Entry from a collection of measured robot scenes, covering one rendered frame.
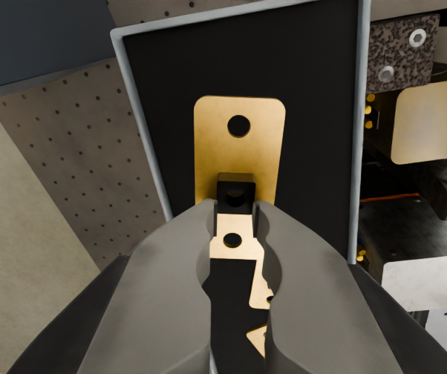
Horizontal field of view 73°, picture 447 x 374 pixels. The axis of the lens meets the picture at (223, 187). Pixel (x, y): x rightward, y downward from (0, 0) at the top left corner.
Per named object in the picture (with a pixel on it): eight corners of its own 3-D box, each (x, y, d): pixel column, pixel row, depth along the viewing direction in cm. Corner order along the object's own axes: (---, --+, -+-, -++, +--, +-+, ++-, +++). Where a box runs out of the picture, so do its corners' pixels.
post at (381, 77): (310, 50, 59) (431, 85, 23) (284, 54, 59) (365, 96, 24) (310, 21, 56) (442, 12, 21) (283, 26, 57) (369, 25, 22)
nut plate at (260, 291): (290, 308, 27) (292, 319, 26) (248, 304, 27) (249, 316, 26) (311, 232, 23) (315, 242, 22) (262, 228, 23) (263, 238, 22)
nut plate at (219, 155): (266, 256, 16) (269, 271, 15) (196, 253, 16) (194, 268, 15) (286, 98, 12) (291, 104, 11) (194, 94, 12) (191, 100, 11)
